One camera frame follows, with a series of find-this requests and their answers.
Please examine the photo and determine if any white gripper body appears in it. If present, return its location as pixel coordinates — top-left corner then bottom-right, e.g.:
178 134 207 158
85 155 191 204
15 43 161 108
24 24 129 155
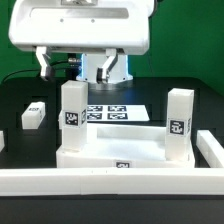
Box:
9 0 150 55

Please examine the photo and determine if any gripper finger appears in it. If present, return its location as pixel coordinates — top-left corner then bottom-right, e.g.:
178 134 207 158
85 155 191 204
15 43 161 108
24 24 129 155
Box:
96 49 118 83
36 46 54 81

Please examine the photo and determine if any white desk top tray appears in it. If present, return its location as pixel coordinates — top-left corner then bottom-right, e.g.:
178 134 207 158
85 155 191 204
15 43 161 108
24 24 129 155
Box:
56 123 195 168

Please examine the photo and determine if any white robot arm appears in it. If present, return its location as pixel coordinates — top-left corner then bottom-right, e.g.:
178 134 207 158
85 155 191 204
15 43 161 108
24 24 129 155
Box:
9 0 158 89

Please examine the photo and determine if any black cable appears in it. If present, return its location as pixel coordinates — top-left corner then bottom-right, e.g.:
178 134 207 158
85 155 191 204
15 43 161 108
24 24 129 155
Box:
0 59 73 86

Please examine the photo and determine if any black post with connector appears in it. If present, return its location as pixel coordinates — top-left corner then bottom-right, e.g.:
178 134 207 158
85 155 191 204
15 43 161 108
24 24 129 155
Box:
65 53 81 80

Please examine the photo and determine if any white marker base plate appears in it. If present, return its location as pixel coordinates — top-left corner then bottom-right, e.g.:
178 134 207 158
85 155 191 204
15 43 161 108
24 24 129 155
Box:
87 105 150 122

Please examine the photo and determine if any white left obstacle wall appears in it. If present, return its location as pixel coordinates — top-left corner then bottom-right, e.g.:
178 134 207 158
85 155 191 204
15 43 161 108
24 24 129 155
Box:
0 131 5 152

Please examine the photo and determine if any white obstacle wall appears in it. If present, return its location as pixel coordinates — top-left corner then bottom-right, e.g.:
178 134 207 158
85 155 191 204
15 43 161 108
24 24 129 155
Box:
0 168 224 196
196 130 224 168
0 131 5 152

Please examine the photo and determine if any white front obstacle wall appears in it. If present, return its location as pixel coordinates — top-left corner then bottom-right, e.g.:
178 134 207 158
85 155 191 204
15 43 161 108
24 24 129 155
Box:
0 168 224 196

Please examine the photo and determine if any white right obstacle wall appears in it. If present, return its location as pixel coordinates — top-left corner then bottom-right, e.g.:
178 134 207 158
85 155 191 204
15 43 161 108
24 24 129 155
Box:
196 130 224 168

